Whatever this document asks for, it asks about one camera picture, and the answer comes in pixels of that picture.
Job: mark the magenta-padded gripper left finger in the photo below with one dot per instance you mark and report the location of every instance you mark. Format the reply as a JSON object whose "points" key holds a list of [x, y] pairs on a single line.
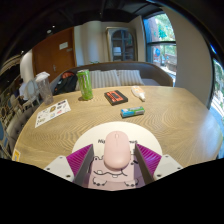
{"points": [[58, 166]]}

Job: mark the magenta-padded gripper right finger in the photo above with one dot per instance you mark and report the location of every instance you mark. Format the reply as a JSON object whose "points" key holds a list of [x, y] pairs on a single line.
{"points": [[165, 164]]}

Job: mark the pink computer mouse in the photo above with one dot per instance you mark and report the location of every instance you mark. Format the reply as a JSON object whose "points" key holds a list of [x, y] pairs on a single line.
{"points": [[116, 150]]}

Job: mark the white sticker sheet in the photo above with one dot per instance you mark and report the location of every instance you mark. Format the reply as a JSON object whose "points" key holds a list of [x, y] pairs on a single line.
{"points": [[52, 112]]}

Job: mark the grey tufted armchair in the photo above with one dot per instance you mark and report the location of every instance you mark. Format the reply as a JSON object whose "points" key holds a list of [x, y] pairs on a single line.
{"points": [[18, 125]]}

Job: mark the small teal pack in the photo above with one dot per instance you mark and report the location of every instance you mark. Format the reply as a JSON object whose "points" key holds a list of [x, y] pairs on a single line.
{"points": [[132, 112]]}

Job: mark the cream squeeze tube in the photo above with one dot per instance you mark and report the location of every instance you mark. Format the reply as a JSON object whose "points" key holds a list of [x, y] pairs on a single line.
{"points": [[138, 92]]}

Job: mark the group of white chairs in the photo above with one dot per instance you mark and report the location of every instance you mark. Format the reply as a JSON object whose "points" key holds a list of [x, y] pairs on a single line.
{"points": [[32, 91]]}

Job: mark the black and red box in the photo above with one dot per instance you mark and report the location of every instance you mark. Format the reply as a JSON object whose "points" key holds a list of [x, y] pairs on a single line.
{"points": [[116, 97]]}

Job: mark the black and red backpack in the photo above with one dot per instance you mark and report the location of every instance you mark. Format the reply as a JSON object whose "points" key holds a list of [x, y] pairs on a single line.
{"points": [[66, 83]]}

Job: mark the person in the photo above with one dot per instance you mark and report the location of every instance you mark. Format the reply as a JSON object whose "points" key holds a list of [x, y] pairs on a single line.
{"points": [[23, 89]]}

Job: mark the green drink can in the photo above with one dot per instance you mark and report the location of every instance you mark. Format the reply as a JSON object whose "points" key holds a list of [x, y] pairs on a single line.
{"points": [[85, 85]]}

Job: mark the curved brown sofa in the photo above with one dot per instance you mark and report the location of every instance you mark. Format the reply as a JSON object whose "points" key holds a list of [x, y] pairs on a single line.
{"points": [[156, 71]]}

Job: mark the striped cushion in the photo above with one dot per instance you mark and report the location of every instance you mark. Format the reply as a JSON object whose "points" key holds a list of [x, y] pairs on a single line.
{"points": [[105, 79], [131, 77]]}

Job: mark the dark-framed window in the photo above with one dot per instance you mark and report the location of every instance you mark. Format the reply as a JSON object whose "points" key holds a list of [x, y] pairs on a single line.
{"points": [[218, 86], [160, 43]]}

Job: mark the brown wooden door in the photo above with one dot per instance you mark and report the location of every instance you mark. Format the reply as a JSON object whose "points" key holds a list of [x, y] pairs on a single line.
{"points": [[50, 56]]}

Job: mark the white door sign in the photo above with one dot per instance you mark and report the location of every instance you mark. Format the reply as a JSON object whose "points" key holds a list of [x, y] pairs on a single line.
{"points": [[63, 45]]}

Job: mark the arched glass-door cabinet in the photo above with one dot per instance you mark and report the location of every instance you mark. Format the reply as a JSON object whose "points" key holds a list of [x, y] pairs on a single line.
{"points": [[121, 45]]}

